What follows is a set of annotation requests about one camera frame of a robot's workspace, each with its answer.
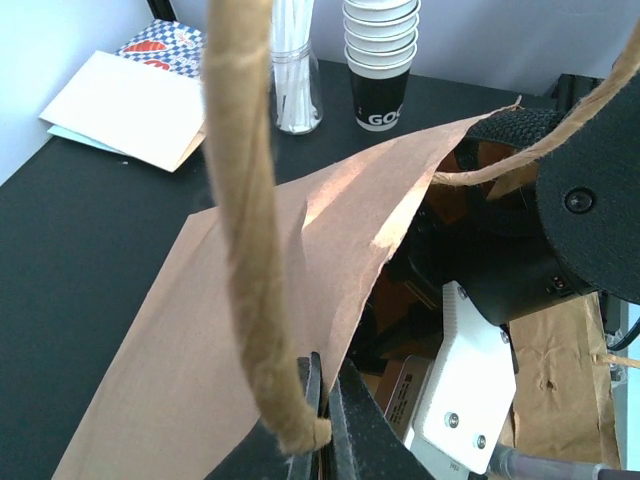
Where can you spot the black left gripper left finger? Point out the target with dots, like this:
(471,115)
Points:
(283,444)

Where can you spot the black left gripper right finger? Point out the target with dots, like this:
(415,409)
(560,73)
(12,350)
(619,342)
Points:
(363,445)

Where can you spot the brown kraft paper bag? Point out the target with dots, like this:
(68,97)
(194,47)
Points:
(269,270)

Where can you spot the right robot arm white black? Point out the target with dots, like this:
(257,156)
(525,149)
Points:
(570,231)

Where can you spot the bundle of white straws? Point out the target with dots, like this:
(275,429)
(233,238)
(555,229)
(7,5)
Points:
(295,100)

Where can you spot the white paper bag brown trim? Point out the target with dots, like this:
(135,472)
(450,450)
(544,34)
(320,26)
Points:
(142,111)

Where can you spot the stack of white paper cups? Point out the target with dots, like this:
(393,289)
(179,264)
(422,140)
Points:
(381,42)

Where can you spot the blue checkered paper bag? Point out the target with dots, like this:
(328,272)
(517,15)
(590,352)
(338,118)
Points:
(170,46)

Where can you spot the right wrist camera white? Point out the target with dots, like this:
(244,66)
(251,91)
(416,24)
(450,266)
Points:
(464,403)

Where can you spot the black frame post right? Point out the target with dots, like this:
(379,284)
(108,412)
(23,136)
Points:
(162,10)

